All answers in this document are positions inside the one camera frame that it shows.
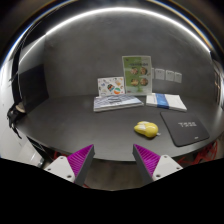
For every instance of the white blue book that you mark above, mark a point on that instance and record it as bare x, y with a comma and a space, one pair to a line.
166, 101

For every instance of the grey striped booklet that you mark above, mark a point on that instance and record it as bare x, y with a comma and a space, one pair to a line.
114, 102

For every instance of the white sticker card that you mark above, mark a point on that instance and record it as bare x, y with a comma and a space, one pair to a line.
111, 86

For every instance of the yellow computer mouse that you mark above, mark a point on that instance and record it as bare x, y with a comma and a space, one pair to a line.
148, 129

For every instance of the white wall socket left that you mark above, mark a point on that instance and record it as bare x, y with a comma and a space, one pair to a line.
159, 74

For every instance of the white wall socket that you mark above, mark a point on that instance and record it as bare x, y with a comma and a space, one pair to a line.
178, 77
159, 74
170, 75

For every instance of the black mouse pad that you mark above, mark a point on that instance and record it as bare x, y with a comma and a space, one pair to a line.
184, 128

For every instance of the black monitor screen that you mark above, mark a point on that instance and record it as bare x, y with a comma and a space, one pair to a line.
33, 87

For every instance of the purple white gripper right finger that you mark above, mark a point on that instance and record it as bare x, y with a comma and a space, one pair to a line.
152, 166

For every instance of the green food poster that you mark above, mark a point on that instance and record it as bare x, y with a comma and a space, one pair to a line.
137, 74

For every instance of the white wall socket right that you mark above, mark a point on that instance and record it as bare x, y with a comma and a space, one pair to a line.
178, 77

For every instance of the white wall socket middle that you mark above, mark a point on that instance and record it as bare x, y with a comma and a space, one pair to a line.
170, 75

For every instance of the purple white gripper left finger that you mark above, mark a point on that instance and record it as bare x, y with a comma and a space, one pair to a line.
74, 167

